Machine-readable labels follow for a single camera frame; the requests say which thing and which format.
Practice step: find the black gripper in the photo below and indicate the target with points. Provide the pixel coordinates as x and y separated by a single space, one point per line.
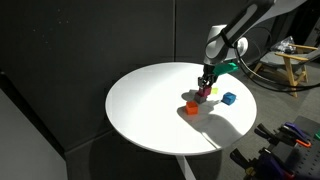
210 72

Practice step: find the magenta cube block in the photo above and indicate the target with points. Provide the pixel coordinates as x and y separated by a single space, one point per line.
205 91

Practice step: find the lime green cube block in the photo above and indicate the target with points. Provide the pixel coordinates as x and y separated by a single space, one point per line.
215 90

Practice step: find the blue cube block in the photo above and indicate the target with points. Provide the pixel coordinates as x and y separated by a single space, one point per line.
229 98

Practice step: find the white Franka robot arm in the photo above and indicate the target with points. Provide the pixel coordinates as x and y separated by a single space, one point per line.
233 23

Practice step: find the orange cube block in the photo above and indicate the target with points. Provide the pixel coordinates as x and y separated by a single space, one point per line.
191 108

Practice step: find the grey chair cushion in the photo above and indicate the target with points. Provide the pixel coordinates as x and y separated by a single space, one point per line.
271 59

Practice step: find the black spring clamp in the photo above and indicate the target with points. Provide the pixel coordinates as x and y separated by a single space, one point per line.
241 159

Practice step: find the clear plastic bag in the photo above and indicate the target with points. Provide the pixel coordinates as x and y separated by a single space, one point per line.
283 43

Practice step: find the purple clamp with orange tip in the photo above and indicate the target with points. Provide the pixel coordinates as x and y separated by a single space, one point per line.
296 133

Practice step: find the purple clamp with red tip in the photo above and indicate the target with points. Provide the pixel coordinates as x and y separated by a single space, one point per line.
273 166

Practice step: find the small green object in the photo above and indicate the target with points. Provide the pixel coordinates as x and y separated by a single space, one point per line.
318 134

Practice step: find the perforated pegboard cart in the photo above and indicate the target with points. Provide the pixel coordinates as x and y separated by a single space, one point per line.
306 163

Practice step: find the wooden armchair frame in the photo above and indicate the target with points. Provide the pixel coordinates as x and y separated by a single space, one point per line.
292 78

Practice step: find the white table pedestal leg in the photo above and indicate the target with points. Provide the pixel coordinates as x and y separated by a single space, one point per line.
185 168

